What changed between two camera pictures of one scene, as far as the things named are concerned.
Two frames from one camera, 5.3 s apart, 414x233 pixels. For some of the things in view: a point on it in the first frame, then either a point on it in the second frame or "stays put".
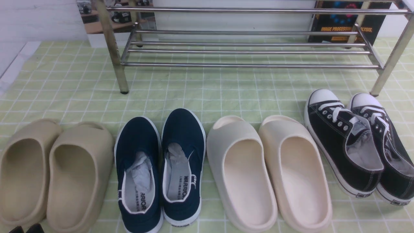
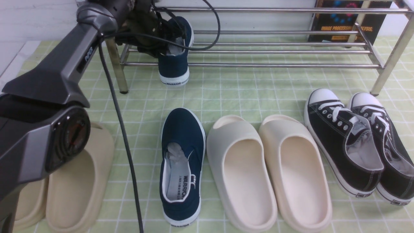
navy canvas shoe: x=137 y=151 → x=173 y=64
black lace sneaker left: x=346 y=143 stays put
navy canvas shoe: x=183 y=153 stays put
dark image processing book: x=371 y=27 stays put
